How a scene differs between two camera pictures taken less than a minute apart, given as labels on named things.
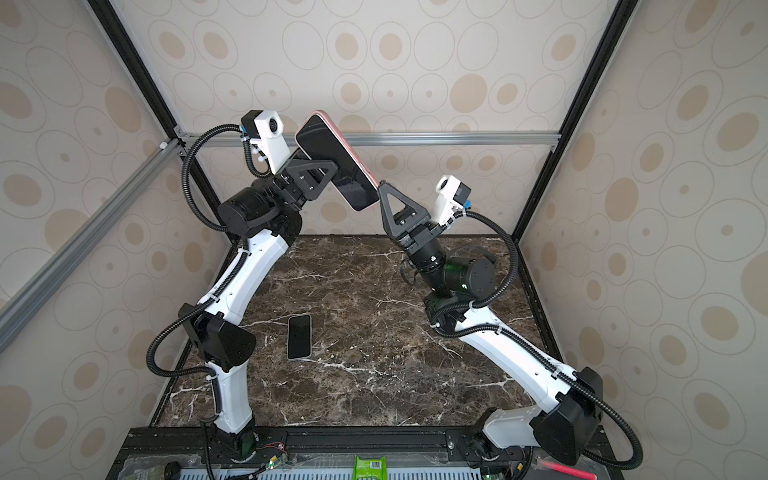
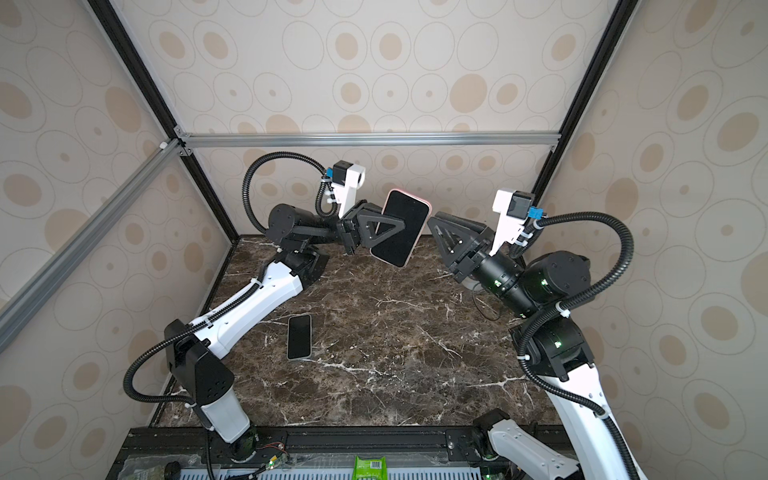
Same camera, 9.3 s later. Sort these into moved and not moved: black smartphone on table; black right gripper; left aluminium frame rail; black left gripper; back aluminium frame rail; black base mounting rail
Moved: black left gripper; black right gripper
Not moved: black base mounting rail; back aluminium frame rail; left aluminium frame rail; black smartphone on table
